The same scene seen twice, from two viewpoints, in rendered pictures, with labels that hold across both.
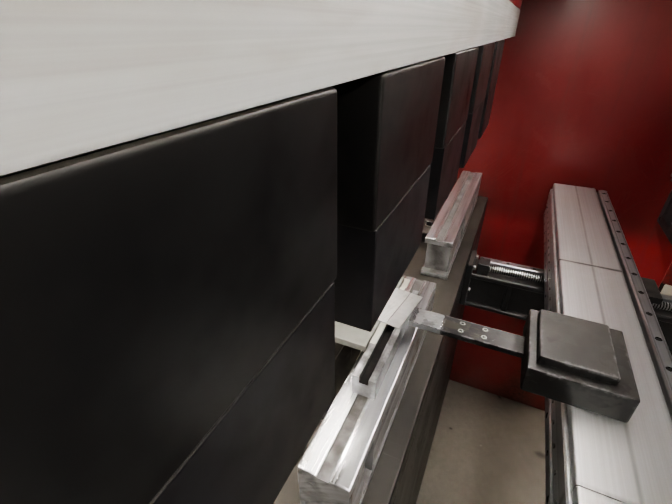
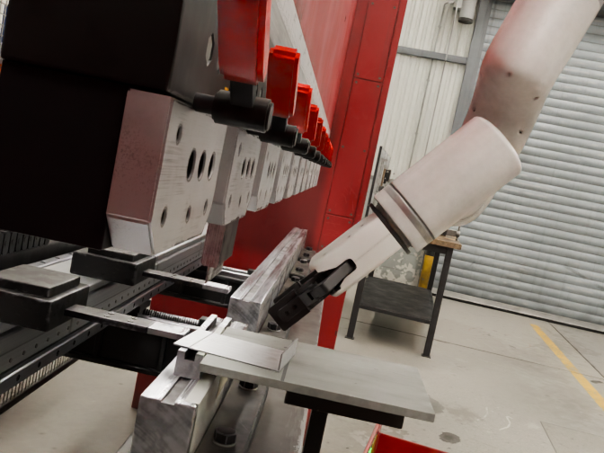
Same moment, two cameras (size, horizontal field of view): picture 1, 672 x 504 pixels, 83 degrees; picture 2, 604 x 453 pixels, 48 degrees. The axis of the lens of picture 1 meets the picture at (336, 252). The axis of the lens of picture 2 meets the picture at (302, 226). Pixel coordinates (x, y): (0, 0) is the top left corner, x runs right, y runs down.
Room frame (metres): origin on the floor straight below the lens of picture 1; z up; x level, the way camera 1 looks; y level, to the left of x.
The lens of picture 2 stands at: (1.23, -0.32, 1.23)
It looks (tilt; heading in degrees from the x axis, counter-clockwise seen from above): 5 degrees down; 157
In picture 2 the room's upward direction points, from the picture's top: 12 degrees clockwise
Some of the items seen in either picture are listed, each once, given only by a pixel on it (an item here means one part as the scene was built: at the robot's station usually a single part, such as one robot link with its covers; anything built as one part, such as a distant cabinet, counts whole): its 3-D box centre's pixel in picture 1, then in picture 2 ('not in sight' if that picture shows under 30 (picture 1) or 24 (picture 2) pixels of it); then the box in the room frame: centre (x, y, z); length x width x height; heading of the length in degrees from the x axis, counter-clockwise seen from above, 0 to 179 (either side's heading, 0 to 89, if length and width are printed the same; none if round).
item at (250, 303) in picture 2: not in sight; (281, 264); (-0.70, 0.44, 0.92); 1.67 x 0.06 x 0.10; 155
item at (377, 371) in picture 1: (389, 335); (205, 343); (0.41, -0.08, 0.99); 0.20 x 0.03 x 0.03; 155
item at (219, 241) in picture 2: not in sight; (220, 239); (0.44, -0.09, 1.13); 0.10 x 0.02 x 0.10; 155
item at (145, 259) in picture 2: not in sight; (157, 269); (0.08, -0.09, 1.01); 0.26 x 0.12 x 0.05; 65
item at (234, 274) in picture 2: not in sight; (163, 270); (-0.94, 0.13, 0.81); 0.64 x 0.08 x 0.14; 65
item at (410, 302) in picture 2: not in sight; (408, 244); (-3.91, 2.85, 0.75); 1.80 x 0.75 x 1.50; 149
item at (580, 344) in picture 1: (509, 337); (86, 306); (0.37, -0.23, 1.01); 0.26 x 0.12 x 0.05; 65
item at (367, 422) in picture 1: (383, 374); (199, 386); (0.39, -0.07, 0.92); 0.39 x 0.06 x 0.10; 155
